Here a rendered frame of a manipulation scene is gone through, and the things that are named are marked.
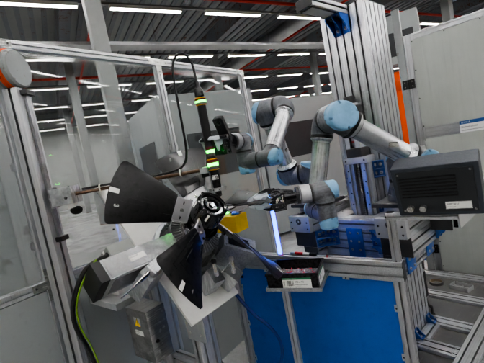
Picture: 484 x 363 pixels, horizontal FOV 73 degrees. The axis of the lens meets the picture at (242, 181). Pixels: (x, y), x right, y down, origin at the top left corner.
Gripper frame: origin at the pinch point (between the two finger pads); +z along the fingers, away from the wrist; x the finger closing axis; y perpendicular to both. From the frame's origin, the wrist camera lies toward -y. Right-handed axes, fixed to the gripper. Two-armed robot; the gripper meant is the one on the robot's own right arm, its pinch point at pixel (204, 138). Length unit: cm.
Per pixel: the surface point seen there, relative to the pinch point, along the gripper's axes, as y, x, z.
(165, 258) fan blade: 34, -5, 39
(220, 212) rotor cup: 27.9, -5.8, 7.5
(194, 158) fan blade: 6.6, 11.8, -6.9
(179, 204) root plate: 22.5, 6.2, 15.0
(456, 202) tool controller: 37, -80, -20
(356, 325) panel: 91, -38, -32
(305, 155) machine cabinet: 27, 93, -415
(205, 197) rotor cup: 21.9, -0.6, 7.9
